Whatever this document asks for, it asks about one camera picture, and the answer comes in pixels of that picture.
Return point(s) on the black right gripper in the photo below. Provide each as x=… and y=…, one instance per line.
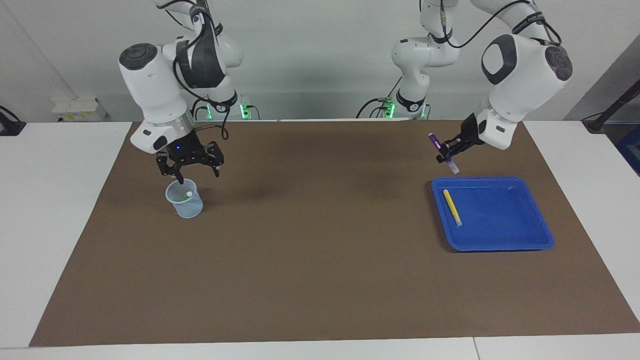
x=186, y=150

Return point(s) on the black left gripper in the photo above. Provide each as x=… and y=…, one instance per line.
x=471, y=132

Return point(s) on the purple highlighter pen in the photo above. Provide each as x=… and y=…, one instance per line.
x=433, y=138

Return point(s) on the green highlighter pen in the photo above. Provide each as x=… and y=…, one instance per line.
x=188, y=194

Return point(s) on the yellow highlighter pen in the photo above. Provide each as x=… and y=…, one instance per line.
x=452, y=207

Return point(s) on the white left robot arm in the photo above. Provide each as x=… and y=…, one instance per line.
x=525, y=75

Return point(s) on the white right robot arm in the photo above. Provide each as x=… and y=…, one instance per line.
x=150, y=85

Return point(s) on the blue plastic tray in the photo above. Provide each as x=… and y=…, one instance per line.
x=500, y=220

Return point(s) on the pale blue mesh pen cup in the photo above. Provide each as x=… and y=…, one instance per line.
x=190, y=210

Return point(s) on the black stand pole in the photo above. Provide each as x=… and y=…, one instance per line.
x=612, y=107

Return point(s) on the brown table mat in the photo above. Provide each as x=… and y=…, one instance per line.
x=320, y=275

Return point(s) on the blue crate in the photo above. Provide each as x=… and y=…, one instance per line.
x=631, y=150

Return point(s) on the black table clamp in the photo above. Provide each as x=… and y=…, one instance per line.
x=10, y=127

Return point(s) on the white wall socket box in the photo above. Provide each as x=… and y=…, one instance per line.
x=77, y=107

